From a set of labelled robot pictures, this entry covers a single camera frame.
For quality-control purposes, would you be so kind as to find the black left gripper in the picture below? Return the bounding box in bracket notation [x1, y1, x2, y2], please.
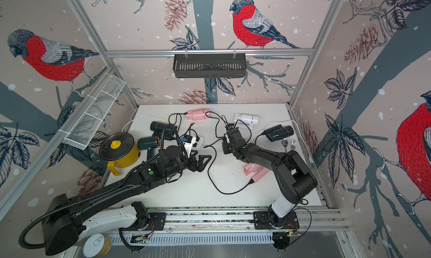
[164, 149, 212, 179]

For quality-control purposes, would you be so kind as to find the black cord of small dryer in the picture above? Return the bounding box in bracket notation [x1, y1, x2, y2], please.
[176, 122, 200, 144]

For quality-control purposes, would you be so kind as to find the black cord of white dryer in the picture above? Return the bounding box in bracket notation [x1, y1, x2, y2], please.
[206, 110, 236, 141]

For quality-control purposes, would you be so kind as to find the black cord of pink dryer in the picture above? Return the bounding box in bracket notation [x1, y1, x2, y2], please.
[168, 112, 189, 138]

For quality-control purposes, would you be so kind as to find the white folding hair dryer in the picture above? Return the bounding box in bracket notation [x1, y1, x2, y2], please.
[234, 113, 259, 130]

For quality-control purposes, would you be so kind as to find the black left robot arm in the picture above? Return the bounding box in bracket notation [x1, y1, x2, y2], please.
[18, 145, 212, 256]

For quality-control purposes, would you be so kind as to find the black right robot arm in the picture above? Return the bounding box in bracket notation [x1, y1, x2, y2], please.
[222, 127, 318, 228]

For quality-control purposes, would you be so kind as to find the white power strip left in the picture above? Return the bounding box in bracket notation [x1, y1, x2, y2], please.
[192, 136, 204, 151]

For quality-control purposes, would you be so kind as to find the dark green small hair dryer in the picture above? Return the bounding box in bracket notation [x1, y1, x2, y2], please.
[150, 121, 177, 141]

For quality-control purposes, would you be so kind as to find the pink folding hair dryer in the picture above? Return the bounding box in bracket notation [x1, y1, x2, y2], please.
[186, 108, 209, 121]

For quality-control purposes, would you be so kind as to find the green copper long hair dryer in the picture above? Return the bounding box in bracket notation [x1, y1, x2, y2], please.
[137, 136, 161, 160]

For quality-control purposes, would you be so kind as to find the dark green folding hair dryer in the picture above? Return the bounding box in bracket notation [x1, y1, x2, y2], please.
[263, 125, 294, 142]

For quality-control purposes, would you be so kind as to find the yellow pot with glass lid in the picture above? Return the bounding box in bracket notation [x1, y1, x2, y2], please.
[99, 132, 140, 176]

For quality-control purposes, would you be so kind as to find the white lidded tin can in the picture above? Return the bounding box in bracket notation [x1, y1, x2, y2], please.
[83, 234, 112, 258]

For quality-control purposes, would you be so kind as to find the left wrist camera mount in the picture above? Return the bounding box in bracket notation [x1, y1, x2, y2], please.
[181, 135, 196, 158]

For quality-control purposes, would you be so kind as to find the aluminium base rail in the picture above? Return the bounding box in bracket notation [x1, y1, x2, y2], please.
[123, 205, 347, 247]

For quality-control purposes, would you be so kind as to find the silver spoon pink handle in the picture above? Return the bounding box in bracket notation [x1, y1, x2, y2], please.
[282, 138, 289, 153]

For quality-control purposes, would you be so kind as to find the silver fork dark handle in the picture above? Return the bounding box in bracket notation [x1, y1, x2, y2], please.
[290, 140, 297, 151]

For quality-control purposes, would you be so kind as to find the black hanging wall basket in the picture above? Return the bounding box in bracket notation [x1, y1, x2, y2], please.
[173, 53, 247, 79]

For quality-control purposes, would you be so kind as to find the white wire basket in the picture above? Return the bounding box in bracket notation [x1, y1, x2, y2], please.
[63, 75, 126, 150]

